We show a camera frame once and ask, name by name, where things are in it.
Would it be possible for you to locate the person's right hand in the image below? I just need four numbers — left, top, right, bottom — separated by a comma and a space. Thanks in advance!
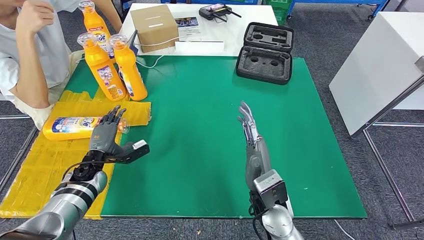
15, 0, 56, 36

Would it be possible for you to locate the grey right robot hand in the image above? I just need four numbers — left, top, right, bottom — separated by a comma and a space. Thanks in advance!
237, 100, 273, 192

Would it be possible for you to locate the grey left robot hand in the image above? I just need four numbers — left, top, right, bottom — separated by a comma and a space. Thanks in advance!
88, 105, 134, 157

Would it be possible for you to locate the orange detergent bottle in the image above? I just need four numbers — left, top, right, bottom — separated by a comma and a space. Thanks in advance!
42, 115, 131, 142
78, 0, 116, 64
109, 33, 149, 102
76, 32, 129, 103

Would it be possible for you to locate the person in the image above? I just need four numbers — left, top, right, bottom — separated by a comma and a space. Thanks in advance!
0, 0, 123, 131

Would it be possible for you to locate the yellow taped cardboard sheet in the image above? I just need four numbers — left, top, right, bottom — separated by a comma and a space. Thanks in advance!
0, 88, 152, 220

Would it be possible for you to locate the black foam-lined case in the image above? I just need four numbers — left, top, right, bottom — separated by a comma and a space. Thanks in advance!
235, 22, 296, 86

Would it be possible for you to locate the tablet in blue case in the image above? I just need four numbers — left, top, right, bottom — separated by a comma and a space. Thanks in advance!
127, 29, 139, 58

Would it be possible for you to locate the brown cardboard box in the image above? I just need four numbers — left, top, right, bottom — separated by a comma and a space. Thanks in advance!
129, 4, 180, 54

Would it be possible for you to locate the white flat box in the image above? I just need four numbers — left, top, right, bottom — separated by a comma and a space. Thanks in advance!
174, 41, 226, 56

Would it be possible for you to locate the printed leaflet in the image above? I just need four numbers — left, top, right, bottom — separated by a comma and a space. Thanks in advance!
174, 16, 202, 36

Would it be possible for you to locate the white tilted table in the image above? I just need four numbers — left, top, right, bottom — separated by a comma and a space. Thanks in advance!
328, 11, 424, 138

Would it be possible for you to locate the green plastic crate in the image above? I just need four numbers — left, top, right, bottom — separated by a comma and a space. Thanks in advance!
263, 0, 293, 26

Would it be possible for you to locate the blue metal rack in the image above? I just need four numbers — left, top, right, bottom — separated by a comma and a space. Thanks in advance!
286, 0, 389, 21

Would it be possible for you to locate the black remote controller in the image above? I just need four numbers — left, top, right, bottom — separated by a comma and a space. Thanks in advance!
198, 3, 243, 23

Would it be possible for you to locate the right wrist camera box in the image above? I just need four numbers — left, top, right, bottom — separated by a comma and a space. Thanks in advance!
253, 169, 289, 207

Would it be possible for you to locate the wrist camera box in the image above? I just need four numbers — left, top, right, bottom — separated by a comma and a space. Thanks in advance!
105, 139, 151, 166
253, 169, 289, 207

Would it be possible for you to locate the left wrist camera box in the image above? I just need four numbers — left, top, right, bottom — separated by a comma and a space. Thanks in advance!
105, 139, 151, 166

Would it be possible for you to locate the white charging cable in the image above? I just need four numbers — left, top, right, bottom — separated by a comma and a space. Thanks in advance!
134, 34, 181, 70

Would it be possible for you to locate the white floor cable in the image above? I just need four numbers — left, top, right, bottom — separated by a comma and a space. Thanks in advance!
333, 219, 357, 240

